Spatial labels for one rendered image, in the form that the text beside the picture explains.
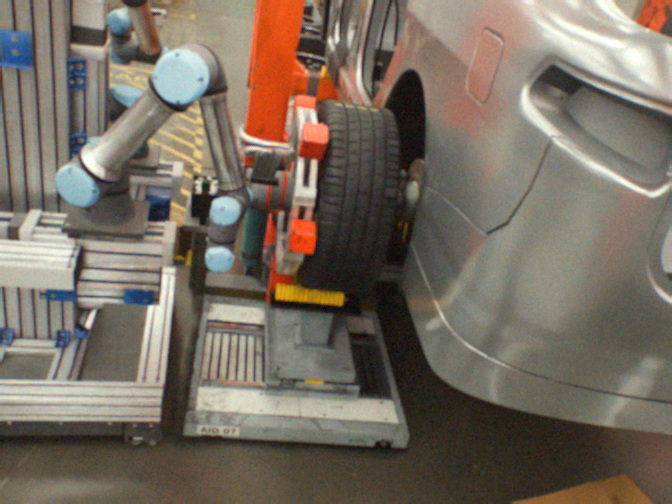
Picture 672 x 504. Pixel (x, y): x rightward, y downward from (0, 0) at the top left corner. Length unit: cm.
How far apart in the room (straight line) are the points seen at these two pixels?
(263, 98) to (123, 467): 145
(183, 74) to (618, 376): 117
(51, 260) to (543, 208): 131
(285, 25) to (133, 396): 144
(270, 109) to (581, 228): 157
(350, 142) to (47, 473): 143
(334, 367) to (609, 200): 141
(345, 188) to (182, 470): 111
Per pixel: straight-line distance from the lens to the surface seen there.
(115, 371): 229
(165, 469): 226
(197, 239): 294
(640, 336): 139
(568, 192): 125
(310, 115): 211
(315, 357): 240
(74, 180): 171
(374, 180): 187
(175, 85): 151
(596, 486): 271
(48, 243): 196
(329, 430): 234
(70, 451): 234
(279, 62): 250
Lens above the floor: 173
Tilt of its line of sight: 29 degrees down
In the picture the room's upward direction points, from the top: 12 degrees clockwise
